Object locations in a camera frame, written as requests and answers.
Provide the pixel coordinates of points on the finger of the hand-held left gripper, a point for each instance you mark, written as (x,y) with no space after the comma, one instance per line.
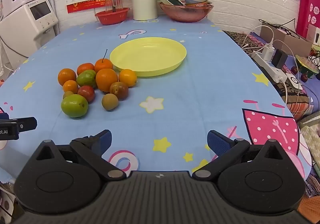
(27,123)

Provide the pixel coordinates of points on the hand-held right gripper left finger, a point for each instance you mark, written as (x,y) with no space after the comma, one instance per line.
(105,139)

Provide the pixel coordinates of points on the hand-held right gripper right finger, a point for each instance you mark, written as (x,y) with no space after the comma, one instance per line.
(217,143)

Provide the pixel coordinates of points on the green mango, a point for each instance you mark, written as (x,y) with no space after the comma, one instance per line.
(74,105)

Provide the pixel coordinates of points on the small brown kiwi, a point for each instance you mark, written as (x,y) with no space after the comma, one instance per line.
(67,94)

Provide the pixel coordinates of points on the red apple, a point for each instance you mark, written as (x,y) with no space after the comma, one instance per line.
(86,93)

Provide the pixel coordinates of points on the brown fruit plate back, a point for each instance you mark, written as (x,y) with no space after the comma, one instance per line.
(119,90)

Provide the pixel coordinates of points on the small orange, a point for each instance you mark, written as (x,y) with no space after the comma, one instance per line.
(70,86)

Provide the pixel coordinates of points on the large orange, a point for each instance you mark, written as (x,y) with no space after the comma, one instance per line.
(106,80)

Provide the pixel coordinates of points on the round orange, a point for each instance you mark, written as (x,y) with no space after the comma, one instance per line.
(127,77)
(67,76)

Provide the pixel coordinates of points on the green lime fruit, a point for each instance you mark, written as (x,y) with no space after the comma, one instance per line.
(86,78)

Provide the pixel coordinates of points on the mandarin with long stem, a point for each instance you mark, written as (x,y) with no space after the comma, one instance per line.
(103,65)

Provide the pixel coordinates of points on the dark orange mandarin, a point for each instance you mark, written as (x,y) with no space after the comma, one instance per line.
(85,67)

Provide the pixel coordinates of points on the yellow plastic plate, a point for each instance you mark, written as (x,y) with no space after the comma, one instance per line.
(148,55)

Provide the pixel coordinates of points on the blue printed tablecloth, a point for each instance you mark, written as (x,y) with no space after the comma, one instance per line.
(200,78)

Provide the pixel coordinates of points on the patterned blanket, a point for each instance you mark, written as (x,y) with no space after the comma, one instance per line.
(297,100)

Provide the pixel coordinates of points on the white appliance with screen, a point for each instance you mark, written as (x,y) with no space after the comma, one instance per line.
(22,31)

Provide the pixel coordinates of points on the white power strip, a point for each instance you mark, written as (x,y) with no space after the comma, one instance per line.
(272,68)

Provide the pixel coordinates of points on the white round device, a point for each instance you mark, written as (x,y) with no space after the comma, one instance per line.
(293,82)

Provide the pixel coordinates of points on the white charger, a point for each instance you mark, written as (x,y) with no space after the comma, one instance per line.
(268,52)

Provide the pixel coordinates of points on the black charger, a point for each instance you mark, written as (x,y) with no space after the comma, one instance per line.
(279,58)

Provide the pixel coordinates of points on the small red cherry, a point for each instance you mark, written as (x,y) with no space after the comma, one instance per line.
(294,70)
(304,77)

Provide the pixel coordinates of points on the green patterned dish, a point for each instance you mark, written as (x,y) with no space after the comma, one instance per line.
(307,65)

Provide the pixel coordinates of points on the red plastic basket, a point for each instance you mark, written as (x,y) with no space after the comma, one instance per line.
(112,17)

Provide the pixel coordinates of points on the cardboard box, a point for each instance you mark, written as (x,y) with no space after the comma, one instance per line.
(287,41)

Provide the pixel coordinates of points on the pink glass bowl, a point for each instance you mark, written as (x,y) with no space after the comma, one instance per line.
(186,13)

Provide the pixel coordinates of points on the red gift bag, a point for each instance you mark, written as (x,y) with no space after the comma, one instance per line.
(308,11)

